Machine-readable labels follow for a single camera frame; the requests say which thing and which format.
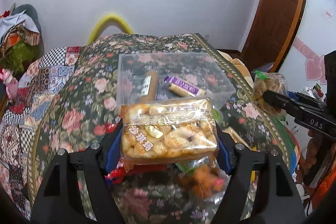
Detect clear plastic box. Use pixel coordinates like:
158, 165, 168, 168
117, 52, 237, 111

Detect person's orange jacket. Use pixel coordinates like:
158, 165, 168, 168
307, 161, 336, 215

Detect red snack packet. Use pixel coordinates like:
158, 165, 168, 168
105, 163, 137, 186

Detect pile of clothes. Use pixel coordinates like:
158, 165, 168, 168
0, 4, 41, 48

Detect green snack packet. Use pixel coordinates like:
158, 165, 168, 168
175, 161, 200, 170

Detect pink heart wall stickers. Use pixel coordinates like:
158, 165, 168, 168
293, 38, 328, 83

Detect purple wrapped biscuit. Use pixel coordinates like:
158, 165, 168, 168
163, 76, 208, 97

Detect brown stick snack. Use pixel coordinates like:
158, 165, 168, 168
139, 70, 159, 103

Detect clear bag of orange snacks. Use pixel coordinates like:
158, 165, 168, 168
178, 161, 229, 201

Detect grey chair back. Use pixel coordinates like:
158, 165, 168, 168
12, 4, 42, 34

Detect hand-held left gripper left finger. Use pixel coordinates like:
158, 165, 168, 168
30, 119, 124, 224

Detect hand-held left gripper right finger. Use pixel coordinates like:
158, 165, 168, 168
210, 123, 309, 224

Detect clear packet of puffed snacks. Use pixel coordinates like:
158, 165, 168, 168
120, 97, 220, 172

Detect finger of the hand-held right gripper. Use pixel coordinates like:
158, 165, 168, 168
287, 91, 324, 107
262, 90, 300, 120

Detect person's right forearm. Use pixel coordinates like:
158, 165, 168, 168
304, 131, 320, 170

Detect beige blanket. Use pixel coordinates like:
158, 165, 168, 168
226, 56, 252, 83

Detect pink plush toy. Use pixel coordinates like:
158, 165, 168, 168
0, 68, 20, 99

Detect wooden door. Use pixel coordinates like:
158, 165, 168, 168
240, 0, 310, 72

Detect yellow foam tube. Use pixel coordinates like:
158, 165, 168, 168
87, 13, 135, 45

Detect clear pastry bag green tie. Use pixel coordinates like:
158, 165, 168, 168
252, 70, 289, 119

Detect patchwork quilt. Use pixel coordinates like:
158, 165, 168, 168
0, 46, 82, 214

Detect grey blue cloth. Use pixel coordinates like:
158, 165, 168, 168
259, 63, 275, 73

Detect green ball jelly cup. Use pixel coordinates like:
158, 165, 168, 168
211, 108, 223, 123

